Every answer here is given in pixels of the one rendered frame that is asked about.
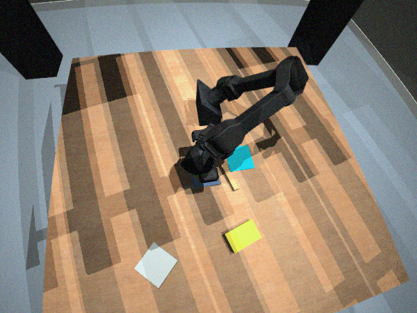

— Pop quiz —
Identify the yellow rectangular block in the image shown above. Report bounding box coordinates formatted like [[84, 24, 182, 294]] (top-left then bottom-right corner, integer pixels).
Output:
[[224, 218, 262, 253]]

